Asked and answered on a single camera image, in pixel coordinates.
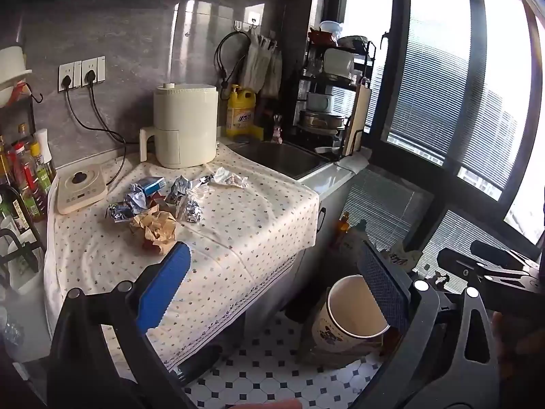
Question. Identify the white wall socket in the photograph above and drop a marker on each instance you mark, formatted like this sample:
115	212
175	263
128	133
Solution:
70	76
93	70

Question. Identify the black window frame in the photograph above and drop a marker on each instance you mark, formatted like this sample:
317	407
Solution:
451	157

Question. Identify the yellow sponge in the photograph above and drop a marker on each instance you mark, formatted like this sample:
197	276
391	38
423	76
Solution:
255	130

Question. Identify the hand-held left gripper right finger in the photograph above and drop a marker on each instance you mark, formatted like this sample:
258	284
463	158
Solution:
383	289

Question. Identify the cream induction cooker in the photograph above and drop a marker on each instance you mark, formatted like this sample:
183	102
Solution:
81	187

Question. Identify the blue and white box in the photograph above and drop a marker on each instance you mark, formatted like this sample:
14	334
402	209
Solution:
153	185

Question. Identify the small pink bottle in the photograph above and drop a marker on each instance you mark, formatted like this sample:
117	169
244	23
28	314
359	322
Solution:
277	132

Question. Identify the white storage container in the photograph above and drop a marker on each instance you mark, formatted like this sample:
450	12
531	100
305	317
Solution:
338	61

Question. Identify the brown crumpled paper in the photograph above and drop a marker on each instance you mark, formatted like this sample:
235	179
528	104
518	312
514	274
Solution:
155	226

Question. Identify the wooden cutting board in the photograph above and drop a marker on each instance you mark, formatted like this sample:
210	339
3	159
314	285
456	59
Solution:
357	119

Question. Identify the black shelf rack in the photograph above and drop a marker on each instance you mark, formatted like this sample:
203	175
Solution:
19	251

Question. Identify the white printed waste bin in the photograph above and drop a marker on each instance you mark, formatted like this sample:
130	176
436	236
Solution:
353	311

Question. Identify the black dish rack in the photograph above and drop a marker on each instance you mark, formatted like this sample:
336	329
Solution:
304	72

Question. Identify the white pot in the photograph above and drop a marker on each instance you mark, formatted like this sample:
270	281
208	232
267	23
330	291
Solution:
319	101

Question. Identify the row of condiment bottles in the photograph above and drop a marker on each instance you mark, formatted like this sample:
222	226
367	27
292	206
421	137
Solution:
25	170

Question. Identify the silver foil wrapper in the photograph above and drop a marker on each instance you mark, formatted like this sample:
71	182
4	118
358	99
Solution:
121	211
136	198
202	184
191	208
179	189

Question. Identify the cream air fryer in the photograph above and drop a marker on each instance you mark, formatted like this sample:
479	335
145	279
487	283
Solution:
183	128

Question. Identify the white utensil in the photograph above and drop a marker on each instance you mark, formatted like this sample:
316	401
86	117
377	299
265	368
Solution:
325	150

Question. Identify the white crumpled paper red print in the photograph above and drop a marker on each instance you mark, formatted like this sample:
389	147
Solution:
230	177

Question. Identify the printed plastic bag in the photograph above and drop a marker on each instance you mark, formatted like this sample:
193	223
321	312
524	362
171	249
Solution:
353	238

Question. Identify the floral tablecloth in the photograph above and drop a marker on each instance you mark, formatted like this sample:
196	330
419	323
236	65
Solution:
238	230

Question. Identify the white cloth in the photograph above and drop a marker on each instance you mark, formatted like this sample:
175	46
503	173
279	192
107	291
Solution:
353	164

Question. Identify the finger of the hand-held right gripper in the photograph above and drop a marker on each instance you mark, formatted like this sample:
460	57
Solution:
468	264
498	252

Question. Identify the hanging plastic bags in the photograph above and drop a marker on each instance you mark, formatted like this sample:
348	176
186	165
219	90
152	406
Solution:
262	64

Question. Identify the stack of metal pans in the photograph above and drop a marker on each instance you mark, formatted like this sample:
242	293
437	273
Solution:
321	119

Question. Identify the person's right hand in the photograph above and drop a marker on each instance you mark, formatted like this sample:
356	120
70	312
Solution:
502	341

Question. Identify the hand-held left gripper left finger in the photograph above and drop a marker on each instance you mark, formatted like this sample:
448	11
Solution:
166	285

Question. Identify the steel sink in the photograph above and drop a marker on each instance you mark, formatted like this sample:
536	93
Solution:
281	159

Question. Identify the yellow detergent bottle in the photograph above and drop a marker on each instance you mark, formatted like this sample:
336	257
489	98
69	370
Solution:
240	113

